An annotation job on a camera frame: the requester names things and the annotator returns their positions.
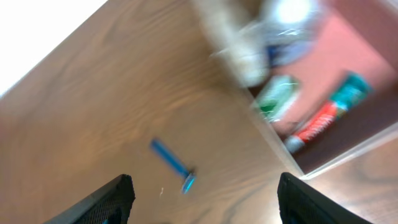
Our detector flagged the white Pantene tube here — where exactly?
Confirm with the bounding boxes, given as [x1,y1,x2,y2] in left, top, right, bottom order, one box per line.
[193,0,269,88]

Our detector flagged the blue disposable razor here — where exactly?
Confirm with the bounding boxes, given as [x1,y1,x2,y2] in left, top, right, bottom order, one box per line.
[150,139,196,194]

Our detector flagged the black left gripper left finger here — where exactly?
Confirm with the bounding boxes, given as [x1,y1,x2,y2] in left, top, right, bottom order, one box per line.
[47,174,136,224]

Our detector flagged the green white soap packet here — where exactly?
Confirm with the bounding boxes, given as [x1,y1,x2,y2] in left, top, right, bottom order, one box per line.
[254,75,301,123]

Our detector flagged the Colgate toothpaste tube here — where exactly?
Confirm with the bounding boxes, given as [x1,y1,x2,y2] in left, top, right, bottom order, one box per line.
[284,72,372,154]

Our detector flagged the purple hand soap pump bottle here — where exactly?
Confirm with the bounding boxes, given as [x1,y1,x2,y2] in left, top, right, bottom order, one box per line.
[239,0,325,67]

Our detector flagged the white box pink interior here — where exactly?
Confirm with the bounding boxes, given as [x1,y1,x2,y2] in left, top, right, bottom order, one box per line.
[214,0,398,180]

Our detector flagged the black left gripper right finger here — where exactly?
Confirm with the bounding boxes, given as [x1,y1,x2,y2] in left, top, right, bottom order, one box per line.
[277,172,370,224]

